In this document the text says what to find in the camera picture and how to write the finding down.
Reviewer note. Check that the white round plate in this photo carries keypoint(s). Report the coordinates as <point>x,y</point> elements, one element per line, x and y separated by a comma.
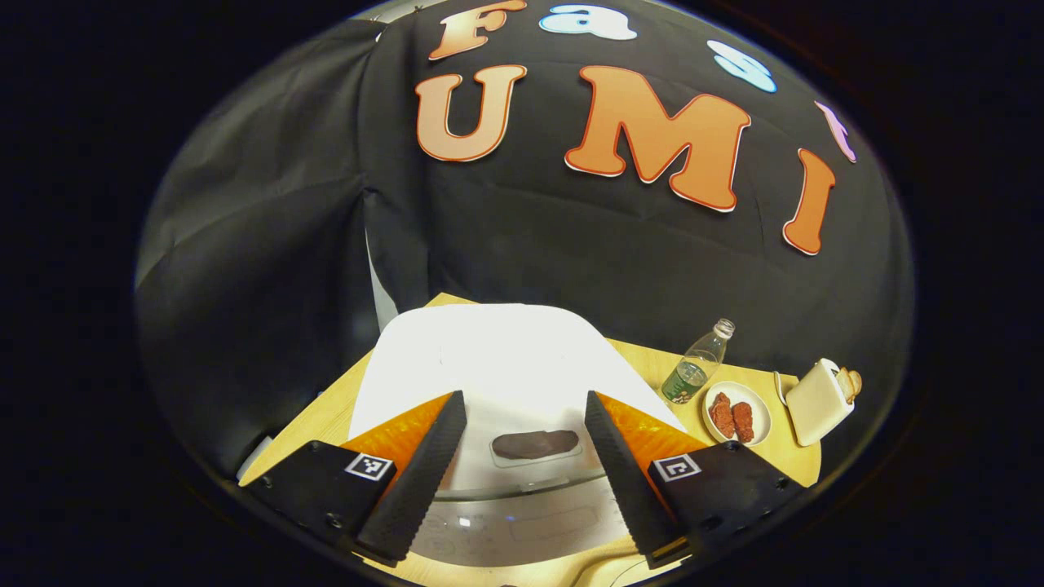
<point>760,416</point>

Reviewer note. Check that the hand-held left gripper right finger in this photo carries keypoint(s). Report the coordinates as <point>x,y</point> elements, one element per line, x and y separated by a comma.
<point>628,489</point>

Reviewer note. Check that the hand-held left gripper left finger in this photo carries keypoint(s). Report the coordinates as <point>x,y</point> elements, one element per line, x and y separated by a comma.
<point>424,481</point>

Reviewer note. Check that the clear plastic water bottle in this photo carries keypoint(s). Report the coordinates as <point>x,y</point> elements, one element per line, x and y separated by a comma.
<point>693,375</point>

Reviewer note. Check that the red meat piece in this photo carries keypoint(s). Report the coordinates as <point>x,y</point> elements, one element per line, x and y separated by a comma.
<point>722,416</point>
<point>744,422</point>

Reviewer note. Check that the black backdrop cloth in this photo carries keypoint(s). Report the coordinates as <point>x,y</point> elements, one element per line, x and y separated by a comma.
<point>571,244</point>

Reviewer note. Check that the white toaster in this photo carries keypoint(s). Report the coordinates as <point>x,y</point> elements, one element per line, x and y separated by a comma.
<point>816,403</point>

